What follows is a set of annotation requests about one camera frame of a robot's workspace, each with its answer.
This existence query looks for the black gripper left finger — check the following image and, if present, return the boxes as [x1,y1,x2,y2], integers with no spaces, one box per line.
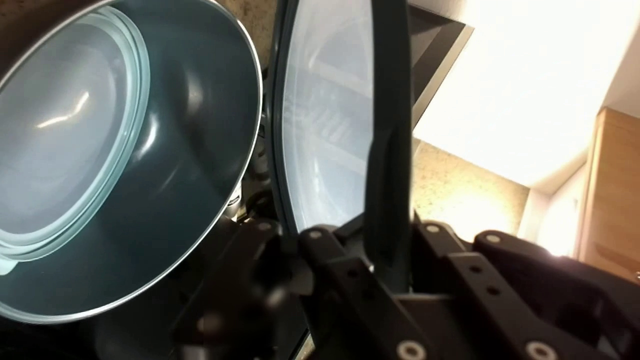
[172,218,428,360]

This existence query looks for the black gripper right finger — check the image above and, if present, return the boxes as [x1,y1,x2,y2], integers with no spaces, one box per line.
[407,220,640,360]

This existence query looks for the dark blue bowl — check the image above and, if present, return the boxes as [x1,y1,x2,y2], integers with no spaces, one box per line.
[0,0,265,327]

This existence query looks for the wooden wall cabinet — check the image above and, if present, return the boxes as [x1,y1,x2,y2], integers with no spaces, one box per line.
[577,106,640,283]

